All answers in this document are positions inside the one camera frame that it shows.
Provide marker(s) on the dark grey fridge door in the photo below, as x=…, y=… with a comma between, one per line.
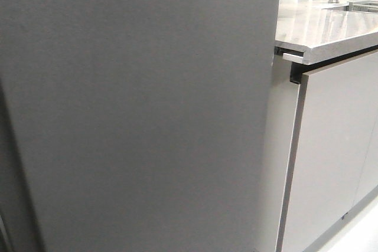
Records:
x=19, y=227
x=140, y=122

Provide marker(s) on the grey kitchen counter cabinet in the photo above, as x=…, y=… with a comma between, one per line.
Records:
x=320, y=153

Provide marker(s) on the steel sink with drain rack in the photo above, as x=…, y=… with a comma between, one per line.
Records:
x=364, y=6

